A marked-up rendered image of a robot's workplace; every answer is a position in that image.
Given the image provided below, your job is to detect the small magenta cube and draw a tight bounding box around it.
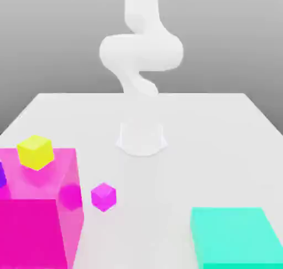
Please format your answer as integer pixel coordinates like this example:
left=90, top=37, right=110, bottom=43
left=91, top=182, right=117, bottom=213

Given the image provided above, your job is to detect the small yellow cube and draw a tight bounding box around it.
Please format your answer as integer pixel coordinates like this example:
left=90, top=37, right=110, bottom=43
left=17, top=134, right=55, bottom=172

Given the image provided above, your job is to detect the small purple cube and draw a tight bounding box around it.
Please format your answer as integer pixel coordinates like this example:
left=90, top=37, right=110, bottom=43
left=0, top=161, right=8, bottom=189

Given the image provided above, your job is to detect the large pink box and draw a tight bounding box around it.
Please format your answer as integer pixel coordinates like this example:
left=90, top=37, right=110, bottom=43
left=0, top=148, right=85, bottom=269

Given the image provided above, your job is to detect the large turquoise box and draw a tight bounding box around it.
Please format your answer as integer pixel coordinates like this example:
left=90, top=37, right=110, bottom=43
left=190, top=206, right=283, bottom=269

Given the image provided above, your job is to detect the large magenta box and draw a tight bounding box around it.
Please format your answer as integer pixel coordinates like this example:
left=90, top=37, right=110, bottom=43
left=0, top=198, right=69, bottom=269

